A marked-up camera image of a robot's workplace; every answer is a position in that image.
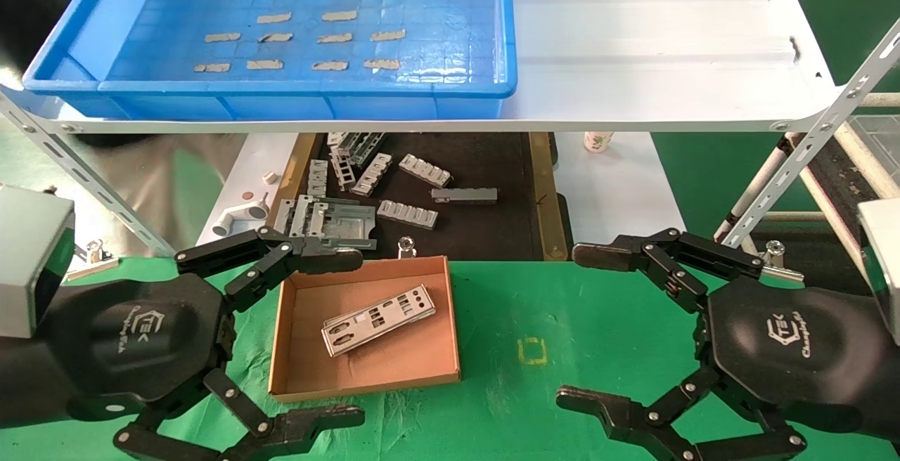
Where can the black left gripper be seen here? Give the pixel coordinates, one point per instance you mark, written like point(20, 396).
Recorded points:
point(133, 334)

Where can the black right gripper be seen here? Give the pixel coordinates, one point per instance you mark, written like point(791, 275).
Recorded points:
point(787, 348)

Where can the shallow cardboard box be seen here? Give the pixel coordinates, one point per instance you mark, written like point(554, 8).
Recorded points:
point(394, 369)

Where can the black wooden framed tray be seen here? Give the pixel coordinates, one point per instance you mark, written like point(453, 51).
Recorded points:
point(485, 236)

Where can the clear plastic box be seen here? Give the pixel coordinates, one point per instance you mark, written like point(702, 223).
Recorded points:
point(882, 141)

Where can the green table cloth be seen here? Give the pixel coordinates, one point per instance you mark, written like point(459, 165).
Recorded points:
point(506, 306)

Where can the large flat grey metal plate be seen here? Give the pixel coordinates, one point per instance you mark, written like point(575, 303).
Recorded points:
point(351, 222)

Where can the narrow grey metal strip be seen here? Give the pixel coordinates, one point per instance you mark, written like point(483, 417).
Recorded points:
point(302, 213)
point(283, 215)

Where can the silver binder clip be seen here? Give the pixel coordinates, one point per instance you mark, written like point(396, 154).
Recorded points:
point(780, 273)
point(98, 268)
point(406, 249)

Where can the white pipe fitting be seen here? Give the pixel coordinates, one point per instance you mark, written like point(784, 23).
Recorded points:
point(242, 213)

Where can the grey finned metal part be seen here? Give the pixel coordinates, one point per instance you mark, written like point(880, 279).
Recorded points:
point(425, 171)
point(407, 214)
point(371, 174)

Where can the grey slotted metal strip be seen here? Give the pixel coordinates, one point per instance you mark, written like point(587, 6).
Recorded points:
point(318, 178)

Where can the ladder shaped metal part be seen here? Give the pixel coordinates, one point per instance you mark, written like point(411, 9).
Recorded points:
point(342, 168)

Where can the paper cup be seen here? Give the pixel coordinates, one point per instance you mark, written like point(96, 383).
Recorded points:
point(598, 142)

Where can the small grey metal piece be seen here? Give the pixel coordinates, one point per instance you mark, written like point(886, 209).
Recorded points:
point(335, 138)

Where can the grey metal bar part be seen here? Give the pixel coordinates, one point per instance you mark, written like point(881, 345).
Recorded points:
point(464, 195)

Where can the white pipe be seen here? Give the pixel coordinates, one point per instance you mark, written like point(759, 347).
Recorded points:
point(770, 169)
point(879, 100)

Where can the black belt conveyor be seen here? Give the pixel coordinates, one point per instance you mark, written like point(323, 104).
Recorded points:
point(837, 180)

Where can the grey perforated shelf strut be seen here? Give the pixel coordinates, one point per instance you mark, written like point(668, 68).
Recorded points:
point(808, 141)
point(84, 173)

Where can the white shelf board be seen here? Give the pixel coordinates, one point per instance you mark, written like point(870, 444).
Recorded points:
point(633, 60)

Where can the grey tape strip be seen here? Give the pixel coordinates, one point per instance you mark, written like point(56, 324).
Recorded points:
point(388, 35)
point(330, 65)
point(335, 38)
point(223, 37)
point(265, 65)
point(212, 67)
point(339, 15)
point(382, 64)
point(276, 37)
point(274, 17)

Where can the dark metal bracket part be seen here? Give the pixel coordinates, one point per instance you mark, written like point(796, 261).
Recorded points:
point(362, 146)

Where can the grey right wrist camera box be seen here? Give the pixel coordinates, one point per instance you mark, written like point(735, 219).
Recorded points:
point(882, 264)

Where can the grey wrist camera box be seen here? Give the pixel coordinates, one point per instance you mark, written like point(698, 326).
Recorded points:
point(882, 264)
point(31, 257)

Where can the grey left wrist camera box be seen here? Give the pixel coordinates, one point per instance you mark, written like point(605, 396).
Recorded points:
point(31, 257)

